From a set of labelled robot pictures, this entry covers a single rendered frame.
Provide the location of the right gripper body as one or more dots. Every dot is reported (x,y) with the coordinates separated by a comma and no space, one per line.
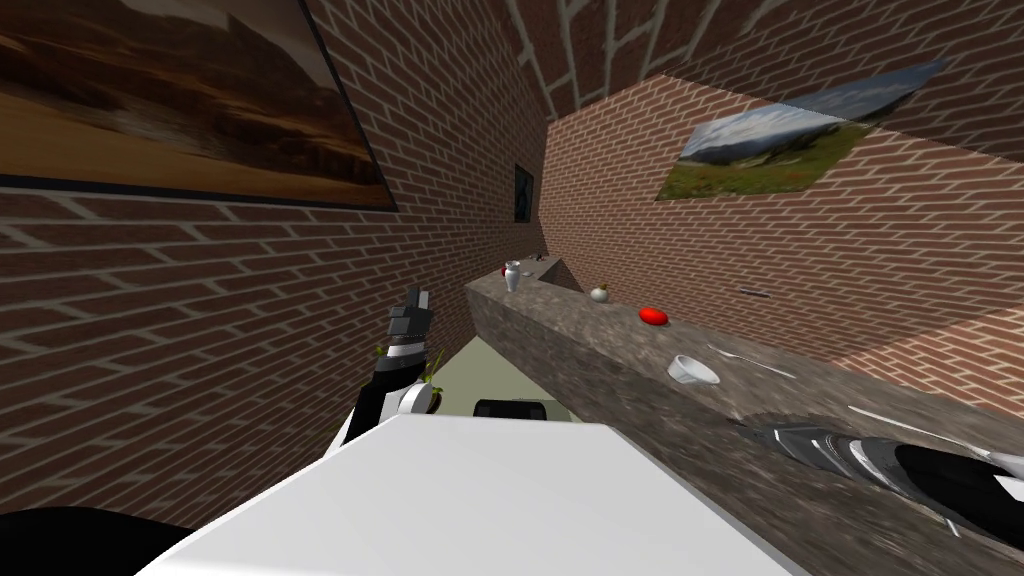
(764,434)

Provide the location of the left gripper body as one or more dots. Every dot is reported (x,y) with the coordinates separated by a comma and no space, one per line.
(410,323)

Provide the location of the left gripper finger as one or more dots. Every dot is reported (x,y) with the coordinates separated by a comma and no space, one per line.
(424,302)
(413,299)

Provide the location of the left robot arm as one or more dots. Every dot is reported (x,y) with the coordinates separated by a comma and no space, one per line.
(374,410)

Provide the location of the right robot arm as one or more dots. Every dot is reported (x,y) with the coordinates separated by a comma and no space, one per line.
(928,476)

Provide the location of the green potted plant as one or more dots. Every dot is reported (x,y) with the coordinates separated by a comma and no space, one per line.
(433,370)

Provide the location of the silver spoon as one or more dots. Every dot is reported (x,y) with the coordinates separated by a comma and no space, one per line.
(752,362)

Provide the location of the white vase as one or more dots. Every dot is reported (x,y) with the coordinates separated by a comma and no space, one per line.
(513,278)

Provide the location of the white bowl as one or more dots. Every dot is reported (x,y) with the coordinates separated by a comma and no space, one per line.
(690,370)

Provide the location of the silver knife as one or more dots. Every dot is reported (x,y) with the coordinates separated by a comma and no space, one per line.
(912,427)

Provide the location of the red tomato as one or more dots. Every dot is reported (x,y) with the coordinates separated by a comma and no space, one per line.
(654,317)

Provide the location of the small white round pot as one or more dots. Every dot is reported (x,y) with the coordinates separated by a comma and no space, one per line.
(599,295)

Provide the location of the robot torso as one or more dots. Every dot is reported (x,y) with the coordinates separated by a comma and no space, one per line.
(480,504)

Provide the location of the green meadow landscape picture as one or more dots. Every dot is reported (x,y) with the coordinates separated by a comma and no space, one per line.
(768,148)

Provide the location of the large brown landscape painting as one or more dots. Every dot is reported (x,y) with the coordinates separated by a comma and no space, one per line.
(176,104)

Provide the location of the small dark wall picture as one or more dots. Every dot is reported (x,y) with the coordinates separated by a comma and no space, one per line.
(523,194)

